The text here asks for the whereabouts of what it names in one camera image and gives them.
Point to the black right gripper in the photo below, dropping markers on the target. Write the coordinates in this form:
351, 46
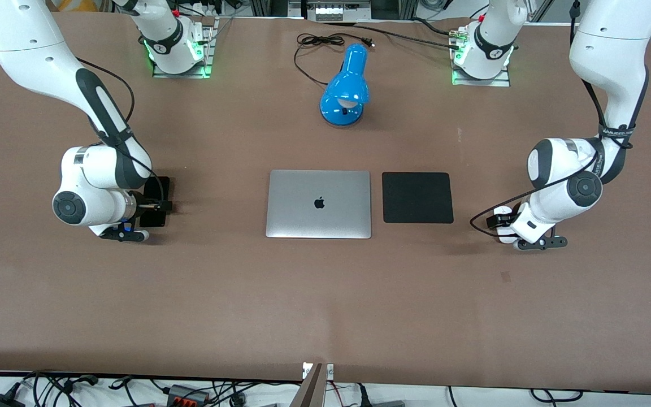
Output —
149, 207

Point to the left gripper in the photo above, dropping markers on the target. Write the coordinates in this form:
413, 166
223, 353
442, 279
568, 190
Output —
491, 221

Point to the black smartphone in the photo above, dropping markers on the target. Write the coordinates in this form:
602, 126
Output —
159, 185

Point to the white computer mouse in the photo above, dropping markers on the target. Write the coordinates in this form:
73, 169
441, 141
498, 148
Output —
506, 236

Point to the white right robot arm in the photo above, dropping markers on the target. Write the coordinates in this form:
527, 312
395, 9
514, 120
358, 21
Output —
31, 51

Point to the black mouse pad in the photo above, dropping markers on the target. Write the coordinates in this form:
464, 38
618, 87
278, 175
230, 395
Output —
417, 198

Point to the silver closed laptop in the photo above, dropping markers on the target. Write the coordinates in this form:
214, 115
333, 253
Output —
319, 204

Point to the black orange connector box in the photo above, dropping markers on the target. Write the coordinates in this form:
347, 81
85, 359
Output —
187, 394

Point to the blue desk lamp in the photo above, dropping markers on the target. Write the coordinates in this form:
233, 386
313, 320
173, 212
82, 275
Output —
348, 85

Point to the yellow object behind table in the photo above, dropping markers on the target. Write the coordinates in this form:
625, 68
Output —
82, 4

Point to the black power adapter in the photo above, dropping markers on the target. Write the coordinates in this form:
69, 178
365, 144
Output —
0, 401

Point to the grey power strip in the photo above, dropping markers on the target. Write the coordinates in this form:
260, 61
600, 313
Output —
334, 11

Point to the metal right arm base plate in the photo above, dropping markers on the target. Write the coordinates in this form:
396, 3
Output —
181, 74

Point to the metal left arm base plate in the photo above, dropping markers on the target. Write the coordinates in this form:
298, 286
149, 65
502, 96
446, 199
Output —
481, 82

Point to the camera stand beam with bracket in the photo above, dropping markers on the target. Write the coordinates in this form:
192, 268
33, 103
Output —
309, 390

